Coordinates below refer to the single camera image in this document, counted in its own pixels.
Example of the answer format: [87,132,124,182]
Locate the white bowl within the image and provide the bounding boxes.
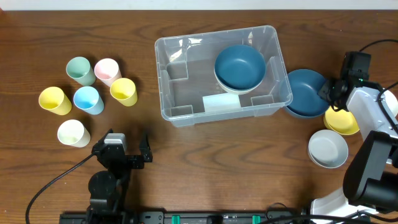
[384,90,398,117]

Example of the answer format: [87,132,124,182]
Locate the yellow bowl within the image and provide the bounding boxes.
[323,106,359,136]

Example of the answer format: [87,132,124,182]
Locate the dark blue bowl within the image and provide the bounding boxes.
[285,69,329,119]
[214,45,266,90]

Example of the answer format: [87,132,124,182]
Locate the beige bowl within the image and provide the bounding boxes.
[216,77,261,95]

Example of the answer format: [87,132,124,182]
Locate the clear plastic storage container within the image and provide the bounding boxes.
[154,26,293,127]

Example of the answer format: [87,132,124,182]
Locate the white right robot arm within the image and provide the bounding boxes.
[308,52,397,223]

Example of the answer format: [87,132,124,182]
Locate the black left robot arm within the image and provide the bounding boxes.
[86,129,153,223]

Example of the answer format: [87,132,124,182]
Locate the cream white cup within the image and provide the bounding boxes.
[57,119,91,147]

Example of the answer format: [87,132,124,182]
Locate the yellow cup right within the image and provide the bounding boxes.
[110,78,138,106]

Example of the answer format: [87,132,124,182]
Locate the yellow cup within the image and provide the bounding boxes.
[39,86,72,116]
[110,78,138,106]

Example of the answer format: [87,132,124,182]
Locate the light blue cup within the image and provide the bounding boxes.
[73,86,104,115]

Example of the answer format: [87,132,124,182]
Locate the pink cup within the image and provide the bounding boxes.
[94,58,122,86]

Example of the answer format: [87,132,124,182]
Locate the yellow cup left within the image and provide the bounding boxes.
[39,86,72,116]

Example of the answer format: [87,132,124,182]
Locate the light grey bowl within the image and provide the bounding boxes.
[308,129,349,169]

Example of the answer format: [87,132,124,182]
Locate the green cup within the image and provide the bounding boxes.
[66,57,96,86]

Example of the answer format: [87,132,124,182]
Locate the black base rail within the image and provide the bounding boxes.
[59,209,296,224]

